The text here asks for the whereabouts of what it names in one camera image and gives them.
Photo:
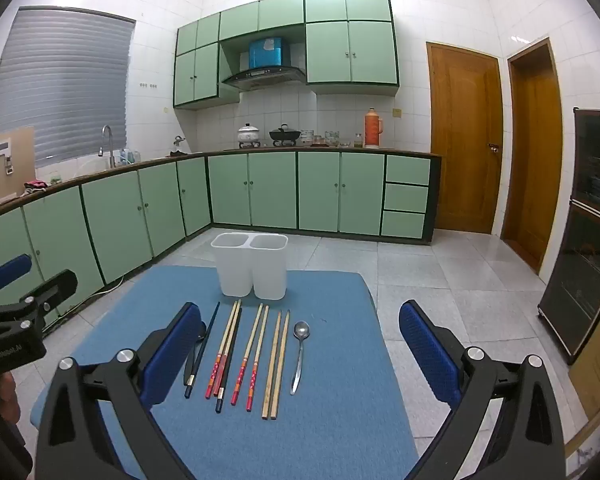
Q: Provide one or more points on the flat cardboard box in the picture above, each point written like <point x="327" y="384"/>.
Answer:
<point x="20" y="160"/>

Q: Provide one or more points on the green wall cabinets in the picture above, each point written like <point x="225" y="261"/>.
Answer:
<point x="330" y="50"/>

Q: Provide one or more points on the blue hood chimney cover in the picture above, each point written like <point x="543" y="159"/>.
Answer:
<point x="266" y="52"/>

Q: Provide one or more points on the green base cabinets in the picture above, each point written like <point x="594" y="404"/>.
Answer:
<point x="275" y="190"/>

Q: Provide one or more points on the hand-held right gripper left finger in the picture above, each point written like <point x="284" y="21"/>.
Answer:
<point x="172" y="355"/>

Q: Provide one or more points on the black range hood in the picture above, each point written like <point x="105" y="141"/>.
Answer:
<point x="265" y="77"/>

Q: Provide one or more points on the bottles beside sink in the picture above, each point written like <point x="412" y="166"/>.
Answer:
<point x="130" y="156"/>

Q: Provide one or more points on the plain wooden door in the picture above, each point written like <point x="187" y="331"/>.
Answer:
<point x="532" y="160"/>

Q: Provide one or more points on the red cloth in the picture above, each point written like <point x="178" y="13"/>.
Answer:
<point x="35" y="186"/>

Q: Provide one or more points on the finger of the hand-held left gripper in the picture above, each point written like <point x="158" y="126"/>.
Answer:
<point x="57" y="285"/>
<point x="10" y="269"/>

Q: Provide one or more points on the grey window blind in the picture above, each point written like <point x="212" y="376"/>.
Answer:
<point x="60" y="85"/>

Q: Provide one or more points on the small lidded jar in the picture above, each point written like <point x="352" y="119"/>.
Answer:
<point x="358" y="141"/>

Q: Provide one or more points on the metal kettle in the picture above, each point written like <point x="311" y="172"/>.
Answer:
<point x="179" y="143"/>

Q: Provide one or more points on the glass jar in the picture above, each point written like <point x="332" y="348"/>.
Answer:
<point x="332" y="138"/>

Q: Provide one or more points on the black glass-front cabinet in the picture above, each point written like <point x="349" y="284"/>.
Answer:
<point x="585" y="260"/>

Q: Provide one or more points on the white cooking pot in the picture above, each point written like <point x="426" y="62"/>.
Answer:
<point x="248" y="136"/>

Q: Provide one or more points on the black wok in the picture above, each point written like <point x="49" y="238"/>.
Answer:
<point x="285" y="135"/>

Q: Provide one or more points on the metal kitchen faucet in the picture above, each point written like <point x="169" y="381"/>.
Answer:
<point x="109" y="145"/>

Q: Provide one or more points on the black chopstick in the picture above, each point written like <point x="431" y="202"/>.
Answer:
<point x="221" y="402"/>
<point x="203" y="347"/>

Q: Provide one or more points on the blue table mat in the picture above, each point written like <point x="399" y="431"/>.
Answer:
<point x="330" y="385"/>

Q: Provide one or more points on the person's left hand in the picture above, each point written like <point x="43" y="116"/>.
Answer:
<point x="9" y="397"/>

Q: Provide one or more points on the green cabinet drawer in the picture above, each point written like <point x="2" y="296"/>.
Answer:
<point x="406" y="199"/>
<point x="403" y="225"/>
<point x="408" y="170"/>

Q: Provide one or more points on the orange thermos flask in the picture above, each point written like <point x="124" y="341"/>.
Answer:
<point x="373" y="130"/>

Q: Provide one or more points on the white double utensil holder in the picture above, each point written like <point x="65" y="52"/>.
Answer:
<point x="250" y="267"/>

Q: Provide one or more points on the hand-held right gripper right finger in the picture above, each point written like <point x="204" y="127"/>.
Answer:
<point x="427" y="355"/>

